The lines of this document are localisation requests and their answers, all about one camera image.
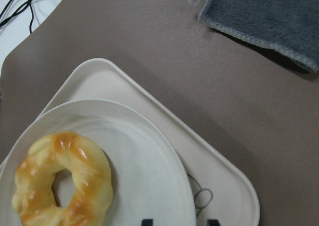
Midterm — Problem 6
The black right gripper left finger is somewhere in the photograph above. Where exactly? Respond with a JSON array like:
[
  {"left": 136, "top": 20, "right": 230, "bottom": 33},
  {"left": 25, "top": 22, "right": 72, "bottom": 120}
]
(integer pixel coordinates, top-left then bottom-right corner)
[{"left": 142, "top": 219, "right": 153, "bottom": 226}]

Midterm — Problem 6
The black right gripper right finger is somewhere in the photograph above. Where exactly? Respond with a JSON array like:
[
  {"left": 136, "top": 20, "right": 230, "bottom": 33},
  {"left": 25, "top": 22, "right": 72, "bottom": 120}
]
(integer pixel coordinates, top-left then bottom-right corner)
[{"left": 207, "top": 219, "right": 220, "bottom": 226}]

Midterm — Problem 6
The white round plate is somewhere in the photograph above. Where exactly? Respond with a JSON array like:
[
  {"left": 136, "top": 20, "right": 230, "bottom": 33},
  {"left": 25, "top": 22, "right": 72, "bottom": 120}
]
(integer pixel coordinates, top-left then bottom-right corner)
[{"left": 0, "top": 99, "right": 196, "bottom": 226}]

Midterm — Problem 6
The glazed donut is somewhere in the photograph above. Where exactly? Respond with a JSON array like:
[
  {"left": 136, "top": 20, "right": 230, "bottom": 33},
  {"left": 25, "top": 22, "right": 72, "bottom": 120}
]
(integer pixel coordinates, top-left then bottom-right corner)
[{"left": 12, "top": 132, "right": 113, "bottom": 226}]

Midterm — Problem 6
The cream rabbit tray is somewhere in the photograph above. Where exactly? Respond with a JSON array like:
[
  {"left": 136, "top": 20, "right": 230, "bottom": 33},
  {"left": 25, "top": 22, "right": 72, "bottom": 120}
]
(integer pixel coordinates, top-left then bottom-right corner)
[{"left": 39, "top": 58, "right": 260, "bottom": 226}]

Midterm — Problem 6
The grey folded cloth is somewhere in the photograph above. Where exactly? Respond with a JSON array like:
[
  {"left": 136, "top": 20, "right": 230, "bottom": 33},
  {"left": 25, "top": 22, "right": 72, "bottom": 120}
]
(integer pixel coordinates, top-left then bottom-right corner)
[{"left": 199, "top": 0, "right": 319, "bottom": 73}]

